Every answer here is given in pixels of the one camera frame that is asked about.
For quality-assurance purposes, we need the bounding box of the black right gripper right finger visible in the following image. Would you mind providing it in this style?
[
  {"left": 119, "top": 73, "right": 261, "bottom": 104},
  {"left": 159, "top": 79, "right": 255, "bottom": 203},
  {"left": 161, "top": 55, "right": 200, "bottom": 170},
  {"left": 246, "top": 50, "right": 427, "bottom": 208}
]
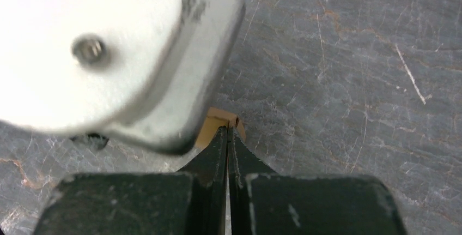
[{"left": 227, "top": 128, "right": 407, "bottom": 234}]

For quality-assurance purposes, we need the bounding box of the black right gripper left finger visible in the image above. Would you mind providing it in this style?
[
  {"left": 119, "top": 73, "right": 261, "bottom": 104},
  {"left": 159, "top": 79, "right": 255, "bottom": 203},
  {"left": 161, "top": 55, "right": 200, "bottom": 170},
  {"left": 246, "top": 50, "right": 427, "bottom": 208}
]
[{"left": 34, "top": 126, "right": 228, "bottom": 234}]

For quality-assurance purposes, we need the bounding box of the brown cardboard box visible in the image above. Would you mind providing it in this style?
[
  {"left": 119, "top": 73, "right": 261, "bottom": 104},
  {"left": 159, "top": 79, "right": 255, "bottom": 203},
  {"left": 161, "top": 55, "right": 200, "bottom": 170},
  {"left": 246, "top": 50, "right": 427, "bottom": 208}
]
[{"left": 194, "top": 107, "right": 246, "bottom": 150}]

